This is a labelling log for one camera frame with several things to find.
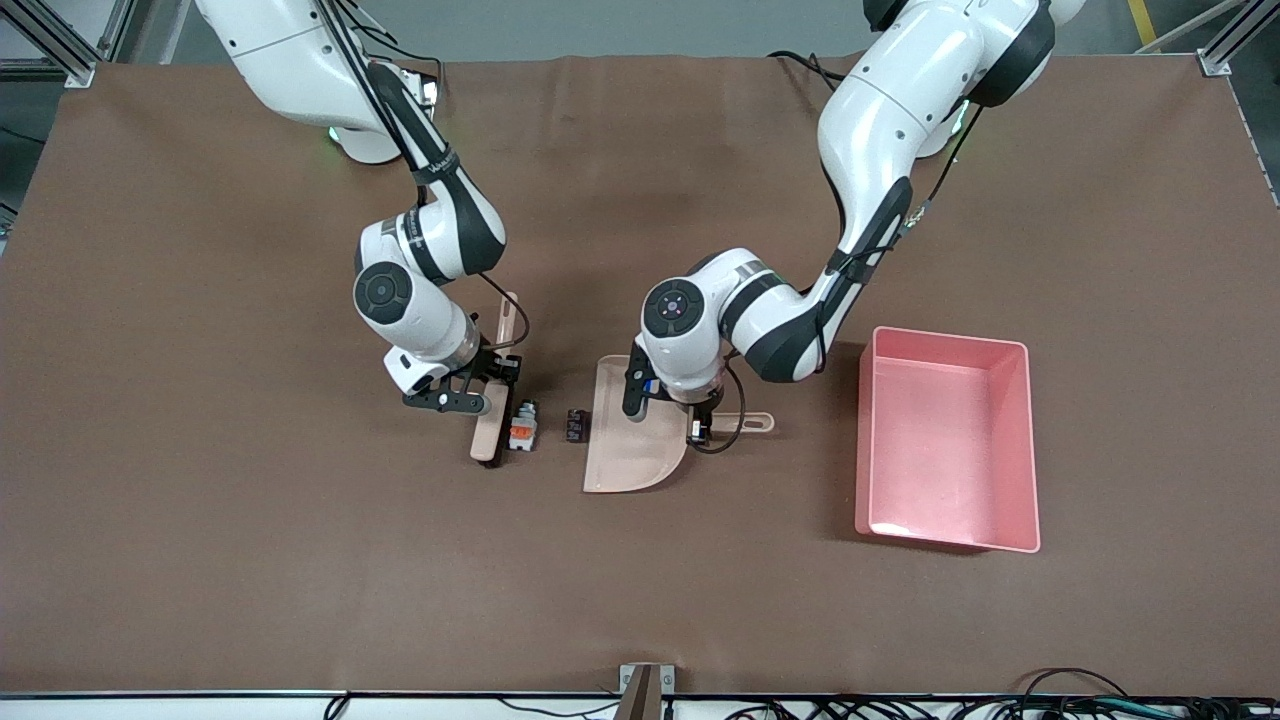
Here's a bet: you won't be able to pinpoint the beige brush black bristles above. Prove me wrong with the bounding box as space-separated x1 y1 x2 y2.
470 292 522 468

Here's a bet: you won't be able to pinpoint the beige plastic dustpan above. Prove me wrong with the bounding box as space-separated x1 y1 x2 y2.
582 355 776 494

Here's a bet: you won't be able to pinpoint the pink plastic bin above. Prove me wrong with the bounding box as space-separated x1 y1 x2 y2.
854 326 1042 554

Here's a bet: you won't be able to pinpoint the brown table cover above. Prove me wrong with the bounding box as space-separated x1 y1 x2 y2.
0 52 1280 698

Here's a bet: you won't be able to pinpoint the metal table-edge bracket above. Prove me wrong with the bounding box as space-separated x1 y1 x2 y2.
618 663 677 720

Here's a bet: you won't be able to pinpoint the thin black floor cable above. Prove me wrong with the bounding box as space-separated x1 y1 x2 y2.
500 700 621 719

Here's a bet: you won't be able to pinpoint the black base cable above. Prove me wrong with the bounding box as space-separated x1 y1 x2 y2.
768 50 851 93
355 25 446 81

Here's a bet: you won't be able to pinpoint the black floor cable bundle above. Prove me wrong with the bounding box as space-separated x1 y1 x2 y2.
720 697 1280 720

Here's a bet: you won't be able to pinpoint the white table edge rail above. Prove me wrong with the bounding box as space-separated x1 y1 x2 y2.
0 690 1280 720

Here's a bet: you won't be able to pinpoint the black looped floor cable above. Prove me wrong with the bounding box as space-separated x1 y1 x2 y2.
1015 668 1131 701

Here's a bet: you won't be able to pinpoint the aluminium frame profile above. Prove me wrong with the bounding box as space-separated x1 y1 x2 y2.
1197 0 1280 78
0 0 136 89

